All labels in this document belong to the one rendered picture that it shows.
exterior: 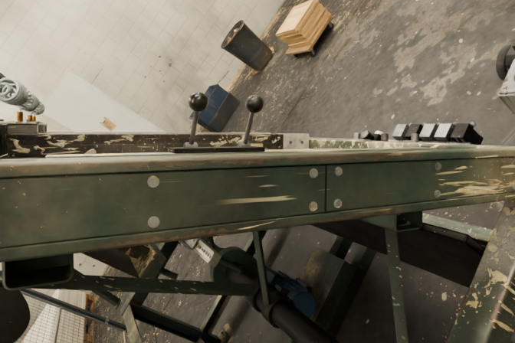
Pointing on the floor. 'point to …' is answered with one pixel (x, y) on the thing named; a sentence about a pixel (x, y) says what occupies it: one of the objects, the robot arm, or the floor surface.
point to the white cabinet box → (93, 109)
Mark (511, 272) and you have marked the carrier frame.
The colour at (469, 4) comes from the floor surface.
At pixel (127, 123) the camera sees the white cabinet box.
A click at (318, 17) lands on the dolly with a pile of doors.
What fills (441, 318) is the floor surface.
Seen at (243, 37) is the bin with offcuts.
